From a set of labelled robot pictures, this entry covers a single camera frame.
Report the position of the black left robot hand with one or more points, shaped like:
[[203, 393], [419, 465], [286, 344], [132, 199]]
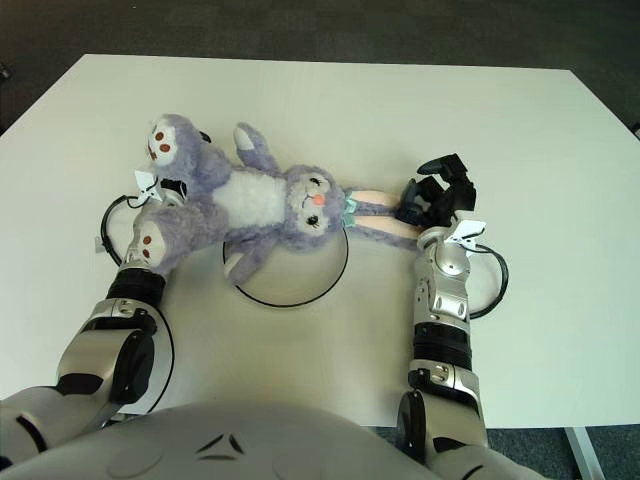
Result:
[[205, 136]]

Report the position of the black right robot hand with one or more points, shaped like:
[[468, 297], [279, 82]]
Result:
[[440, 200]]

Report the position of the purple plush bunny doll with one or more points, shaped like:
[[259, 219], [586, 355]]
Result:
[[250, 200]]

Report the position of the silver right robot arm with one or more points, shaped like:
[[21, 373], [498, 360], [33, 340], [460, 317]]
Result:
[[440, 320]]

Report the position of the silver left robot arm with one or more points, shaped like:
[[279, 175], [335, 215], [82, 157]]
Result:
[[115, 320]]

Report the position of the white plate with black rim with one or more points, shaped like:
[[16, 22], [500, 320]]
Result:
[[295, 270]]

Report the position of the white right wrist connector box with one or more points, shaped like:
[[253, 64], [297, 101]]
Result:
[[467, 231]]

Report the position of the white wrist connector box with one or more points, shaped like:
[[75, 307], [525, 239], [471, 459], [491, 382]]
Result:
[[467, 231], [145, 185]]

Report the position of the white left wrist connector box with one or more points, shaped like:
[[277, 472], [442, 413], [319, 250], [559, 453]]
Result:
[[145, 185]]

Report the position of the grey robot torso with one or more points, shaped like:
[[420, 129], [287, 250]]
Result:
[[225, 440]]

